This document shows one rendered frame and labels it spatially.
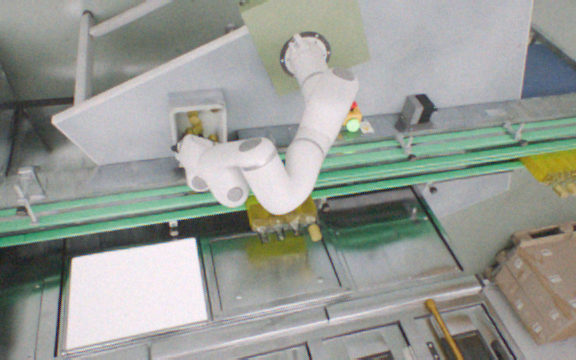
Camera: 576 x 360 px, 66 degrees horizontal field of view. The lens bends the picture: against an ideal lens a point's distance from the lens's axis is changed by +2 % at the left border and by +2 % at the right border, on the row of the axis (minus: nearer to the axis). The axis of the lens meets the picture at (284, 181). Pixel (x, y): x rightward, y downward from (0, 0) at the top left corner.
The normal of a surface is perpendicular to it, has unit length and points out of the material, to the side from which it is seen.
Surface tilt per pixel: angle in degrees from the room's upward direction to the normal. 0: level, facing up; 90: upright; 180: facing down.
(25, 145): 90
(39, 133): 90
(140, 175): 90
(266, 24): 4
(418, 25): 0
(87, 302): 90
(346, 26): 4
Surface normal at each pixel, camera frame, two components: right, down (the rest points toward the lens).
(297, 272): 0.08, -0.68
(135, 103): 0.26, 0.72
